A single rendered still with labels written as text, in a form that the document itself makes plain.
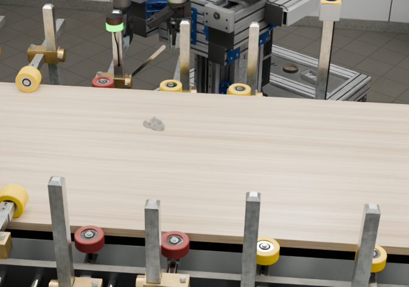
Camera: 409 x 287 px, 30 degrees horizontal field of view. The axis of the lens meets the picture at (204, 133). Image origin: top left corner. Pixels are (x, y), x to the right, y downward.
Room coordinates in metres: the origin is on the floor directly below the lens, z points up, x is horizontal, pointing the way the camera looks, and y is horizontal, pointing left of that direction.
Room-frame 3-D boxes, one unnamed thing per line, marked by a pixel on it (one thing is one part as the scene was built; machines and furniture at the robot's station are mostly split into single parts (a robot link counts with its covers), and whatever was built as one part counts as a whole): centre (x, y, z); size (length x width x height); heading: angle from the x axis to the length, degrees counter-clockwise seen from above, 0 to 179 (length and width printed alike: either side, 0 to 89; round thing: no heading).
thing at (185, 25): (2.56, 0.08, 0.87); 0.04 x 0.04 x 0.48; 86
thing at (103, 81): (2.46, 0.38, 0.85); 0.08 x 0.08 x 0.11
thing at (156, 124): (2.17, 0.17, 0.91); 0.09 x 0.07 x 0.02; 30
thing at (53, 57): (2.59, 0.60, 0.95); 0.14 x 0.06 x 0.05; 86
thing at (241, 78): (2.63, -0.14, 0.80); 0.44 x 0.03 x 0.04; 176
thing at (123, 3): (2.90, 0.35, 1.04); 0.08 x 0.08 x 0.05
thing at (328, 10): (2.52, -0.43, 1.18); 0.07 x 0.07 x 0.08; 86
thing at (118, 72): (2.57, 0.33, 0.90); 0.04 x 0.04 x 0.48; 86
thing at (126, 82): (2.57, 0.35, 0.85); 0.14 x 0.06 x 0.05; 86
